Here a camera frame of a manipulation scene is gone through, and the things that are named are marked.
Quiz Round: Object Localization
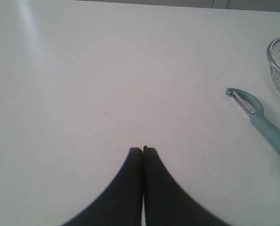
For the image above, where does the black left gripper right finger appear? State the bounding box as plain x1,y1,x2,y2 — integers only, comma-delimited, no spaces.
143,146,225,226

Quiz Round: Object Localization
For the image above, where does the teal vegetable peeler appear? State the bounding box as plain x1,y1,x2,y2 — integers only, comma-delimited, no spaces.
225,88,280,155

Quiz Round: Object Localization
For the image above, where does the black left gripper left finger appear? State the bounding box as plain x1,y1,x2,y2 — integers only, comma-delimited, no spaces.
64,147,143,226

